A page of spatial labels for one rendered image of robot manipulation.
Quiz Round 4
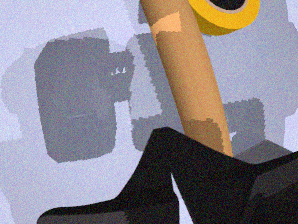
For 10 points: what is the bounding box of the grey open-top box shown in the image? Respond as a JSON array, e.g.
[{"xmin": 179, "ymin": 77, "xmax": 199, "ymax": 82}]
[{"xmin": 234, "ymin": 140, "xmax": 293, "ymax": 164}]

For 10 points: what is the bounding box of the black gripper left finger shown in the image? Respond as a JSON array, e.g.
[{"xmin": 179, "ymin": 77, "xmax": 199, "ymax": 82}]
[{"xmin": 36, "ymin": 128, "xmax": 180, "ymax": 224}]

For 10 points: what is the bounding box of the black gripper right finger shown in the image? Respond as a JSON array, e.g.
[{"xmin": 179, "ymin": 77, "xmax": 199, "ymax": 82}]
[{"xmin": 161, "ymin": 127, "xmax": 298, "ymax": 224}]

